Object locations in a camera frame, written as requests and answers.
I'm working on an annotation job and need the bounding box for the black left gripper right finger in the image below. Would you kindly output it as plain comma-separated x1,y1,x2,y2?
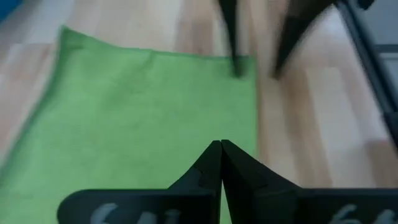
220,139,398,224

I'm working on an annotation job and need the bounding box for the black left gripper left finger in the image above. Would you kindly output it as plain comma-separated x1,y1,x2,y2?
57,139,223,224

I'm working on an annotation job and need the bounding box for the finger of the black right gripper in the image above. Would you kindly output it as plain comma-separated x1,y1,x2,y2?
217,0,249,78
272,0,340,78

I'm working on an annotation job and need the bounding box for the green microfiber towel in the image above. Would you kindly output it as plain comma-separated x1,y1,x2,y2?
0,24,259,224

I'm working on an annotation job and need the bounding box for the teal plastic bin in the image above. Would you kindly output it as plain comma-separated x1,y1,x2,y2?
0,0,23,21

